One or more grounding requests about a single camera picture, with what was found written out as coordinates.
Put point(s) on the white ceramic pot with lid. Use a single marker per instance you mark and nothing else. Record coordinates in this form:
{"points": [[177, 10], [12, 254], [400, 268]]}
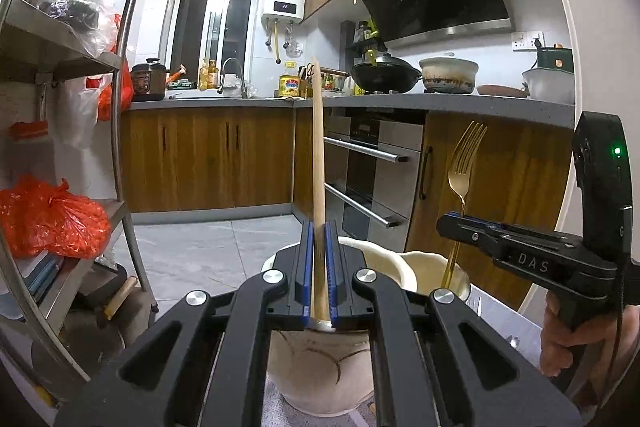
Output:
{"points": [[449, 74]]}

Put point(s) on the cream floral ceramic jar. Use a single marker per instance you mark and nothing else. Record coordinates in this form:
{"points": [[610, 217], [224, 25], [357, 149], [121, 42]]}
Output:
{"points": [[320, 367]]}

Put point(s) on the black wok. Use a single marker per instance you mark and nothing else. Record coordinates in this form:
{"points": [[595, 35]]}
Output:
{"points": [[385, 77]]}

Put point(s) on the wooden sink base cabinets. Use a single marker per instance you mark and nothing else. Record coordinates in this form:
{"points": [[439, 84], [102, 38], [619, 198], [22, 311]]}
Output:
{"points": [[200, 157]]}

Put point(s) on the person's right hand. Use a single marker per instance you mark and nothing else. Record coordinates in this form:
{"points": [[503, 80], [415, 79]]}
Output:
{"points": [[555, 347]]}

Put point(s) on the wall power socket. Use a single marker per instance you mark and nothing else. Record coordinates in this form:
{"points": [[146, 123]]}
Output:
{"points": [[526, 42]]}

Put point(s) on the yellow green spatula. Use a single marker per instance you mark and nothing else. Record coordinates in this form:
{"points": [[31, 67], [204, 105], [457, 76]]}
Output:
{"points": [[370, 58]]}

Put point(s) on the brown plate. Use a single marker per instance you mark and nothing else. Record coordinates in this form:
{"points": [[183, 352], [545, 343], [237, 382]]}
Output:
{"points": [[502, 91]]}

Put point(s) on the orange lidded plastic container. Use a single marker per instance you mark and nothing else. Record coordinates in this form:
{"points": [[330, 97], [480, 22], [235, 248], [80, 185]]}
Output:
{"points": [[29, 131]]}

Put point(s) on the grey kitchen countertop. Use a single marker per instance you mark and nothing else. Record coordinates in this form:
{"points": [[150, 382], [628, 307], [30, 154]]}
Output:
{"points": [[450, 103]]}

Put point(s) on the cream round ceramic jar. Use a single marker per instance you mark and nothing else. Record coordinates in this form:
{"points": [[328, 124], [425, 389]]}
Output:
{"points": [[425, 272]]}

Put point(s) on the white bowl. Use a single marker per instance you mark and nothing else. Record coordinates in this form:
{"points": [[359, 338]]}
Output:
{"points": [[550, 87]]}

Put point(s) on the yellow cooking oil bottle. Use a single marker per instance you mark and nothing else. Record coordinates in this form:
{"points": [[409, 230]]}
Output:
{"points": [[288, 84]]}

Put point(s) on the red plastic bag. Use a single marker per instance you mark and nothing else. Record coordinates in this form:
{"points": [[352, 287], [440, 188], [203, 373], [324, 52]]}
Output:
{"points": [[120, 92], [50, 217]]}

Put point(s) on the electric pressure cooker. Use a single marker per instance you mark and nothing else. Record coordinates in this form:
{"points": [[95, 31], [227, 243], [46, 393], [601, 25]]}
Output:
{"points": [[147, 82]]}

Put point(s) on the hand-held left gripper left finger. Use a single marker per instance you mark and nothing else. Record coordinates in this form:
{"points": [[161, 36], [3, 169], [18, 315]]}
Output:
{"points": [[308, 277]]}

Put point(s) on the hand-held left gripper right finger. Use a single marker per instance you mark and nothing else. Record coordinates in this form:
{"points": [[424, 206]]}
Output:
{"points": [[331, 277]]}

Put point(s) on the wooden stove base cabinet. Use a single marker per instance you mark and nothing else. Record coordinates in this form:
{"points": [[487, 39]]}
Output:
{"points": [[520, 177]]}

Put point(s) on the stack of blue trays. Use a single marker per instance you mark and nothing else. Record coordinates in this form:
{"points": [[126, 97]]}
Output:
{"points": [[42, 277]]}

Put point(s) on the sliding glass window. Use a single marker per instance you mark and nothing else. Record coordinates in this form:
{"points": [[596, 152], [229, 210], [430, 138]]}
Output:
{"points": [[215, 17]]}

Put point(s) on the metal shelf rack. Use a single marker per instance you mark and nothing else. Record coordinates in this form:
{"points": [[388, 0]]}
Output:
{"points": [[121, 147]]}

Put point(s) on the stainless built-in oven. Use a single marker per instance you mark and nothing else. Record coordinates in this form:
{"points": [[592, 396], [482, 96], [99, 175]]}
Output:
{"points": [[370, 167]]}

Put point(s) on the wooden chopstick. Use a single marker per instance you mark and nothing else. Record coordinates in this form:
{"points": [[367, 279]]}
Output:
{"points": [[317, 157]]}

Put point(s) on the amber sauce bottle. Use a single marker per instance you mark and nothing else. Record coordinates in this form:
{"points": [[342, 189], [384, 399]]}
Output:
{"points": [[213, 77], [203, 77]]}

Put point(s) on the knife block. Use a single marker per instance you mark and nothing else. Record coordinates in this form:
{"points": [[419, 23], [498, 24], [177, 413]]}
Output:
{"points": [[306, 84]]}

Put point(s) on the white plastic bag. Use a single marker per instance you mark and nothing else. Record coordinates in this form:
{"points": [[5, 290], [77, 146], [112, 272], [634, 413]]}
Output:
{"points": [[75, 117]]}

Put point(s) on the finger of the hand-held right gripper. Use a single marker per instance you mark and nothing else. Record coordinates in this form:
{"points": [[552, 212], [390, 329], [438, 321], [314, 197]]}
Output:
{"points": [[480, 219], [475, 235]]}

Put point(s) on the kitchen faucet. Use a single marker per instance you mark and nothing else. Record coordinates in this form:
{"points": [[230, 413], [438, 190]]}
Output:
{"points": [[240, 72]]}

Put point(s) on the clear plastic bag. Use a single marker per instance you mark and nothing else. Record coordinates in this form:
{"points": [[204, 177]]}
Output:
{"points": [[75, 7]]}

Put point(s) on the gold fork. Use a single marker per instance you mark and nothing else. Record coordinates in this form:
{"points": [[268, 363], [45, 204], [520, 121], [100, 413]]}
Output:
{"points": [[462, 167]]}

